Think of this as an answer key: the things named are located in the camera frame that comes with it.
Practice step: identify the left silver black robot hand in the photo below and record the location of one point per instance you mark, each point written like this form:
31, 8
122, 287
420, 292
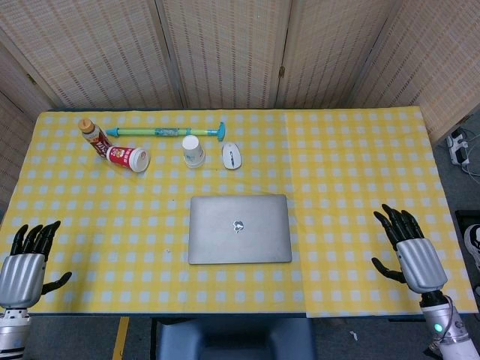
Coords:
20, 273

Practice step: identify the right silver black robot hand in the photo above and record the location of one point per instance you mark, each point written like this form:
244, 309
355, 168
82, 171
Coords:
422, 262

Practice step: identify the silver laptop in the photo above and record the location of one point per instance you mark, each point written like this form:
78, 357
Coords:
225, 243

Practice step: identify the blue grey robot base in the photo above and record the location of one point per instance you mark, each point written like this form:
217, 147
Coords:
232, 341

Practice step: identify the red instant noodle cup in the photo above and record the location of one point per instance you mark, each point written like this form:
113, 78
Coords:
125, 157

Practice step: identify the woven folding screen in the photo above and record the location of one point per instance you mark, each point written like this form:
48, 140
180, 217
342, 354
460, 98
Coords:
225, 48

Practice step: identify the black tray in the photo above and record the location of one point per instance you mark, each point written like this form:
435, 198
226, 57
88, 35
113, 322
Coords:
460, 221

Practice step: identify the white power strip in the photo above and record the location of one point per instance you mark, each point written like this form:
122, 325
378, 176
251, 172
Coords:
458, 148

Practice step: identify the brown coffee bottle yellow cap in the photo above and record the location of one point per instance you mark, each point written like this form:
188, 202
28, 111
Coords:
98, 140

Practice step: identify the green blue toy water pump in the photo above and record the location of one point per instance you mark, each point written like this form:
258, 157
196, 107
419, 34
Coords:
150, 132

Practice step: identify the white computer mouse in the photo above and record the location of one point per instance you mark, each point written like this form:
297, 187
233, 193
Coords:
231, 155

